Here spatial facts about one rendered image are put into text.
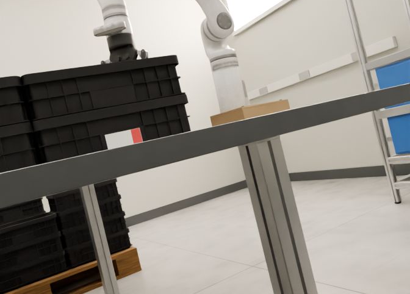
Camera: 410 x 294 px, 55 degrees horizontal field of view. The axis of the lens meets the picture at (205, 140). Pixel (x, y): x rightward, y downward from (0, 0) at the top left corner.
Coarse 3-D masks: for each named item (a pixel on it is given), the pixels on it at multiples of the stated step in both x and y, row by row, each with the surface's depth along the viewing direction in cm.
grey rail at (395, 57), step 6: (408, 48) 231; (390, 54) 241; (396, 54) 238; (402, 54) 235; (408, 54) 232; (378, 60) 248; (384, 60) 245; (390, 60) 242; (396, 60) 239; (366, 66) 256; (372, 66) 253; (378, 66) 249
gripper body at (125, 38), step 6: (114, 36) 108; (120, 36) 108; (126, 36) 108; (132, 36) 110; (108, 42) 109; (114, 42) 108; (120, 42) 108; (126, 42) 108; (132, 42) 110; (114, 48) 109; (120, 48) 110; (126, 48) 110; (132, 48) 110; (114, 54) 111; (120, 54) 110; (132, 54) 110; (114, 60) 111; (120, 60) 110; (126, 60) 110
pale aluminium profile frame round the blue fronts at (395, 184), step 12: (348, 0) 257; (408, 0) 291; (348, 12) 259; (408, 12) 293; (360, 36) 258; (360, 48) 257; (360, 60) 259; (372, 84) 258; (396, 108) 243; (408, 108) 236; (384, 132) 258; (384, 144) 257; (384, 156) 259; (396, 156) 255; (408, 156) 244; (396, 180) 258; (408, 180) 265; (396, 192) 256
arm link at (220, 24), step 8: (200, 0) 125; (208, 0) 125; (216, 0) 126; (208, 8) 125; (216, 8) 126; (224, 8) 127; (208, 16) 126; (216, 16) 126; (224, 16) 127; (208, 24) 127; (216, 24) 126; (224, 24) 126; (232, 24) 128; (216, 32) 127; (224, 32) 127
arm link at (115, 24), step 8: (112, 16) 108; (120, 16) 108; (104, 24) 110; (112, 24) 104; (120, 24) 103; (128, 24) 110; (96, 32) 105; (104, 32) 105; (112, 32) 107; (120, 32) 108; (128, 32) 109
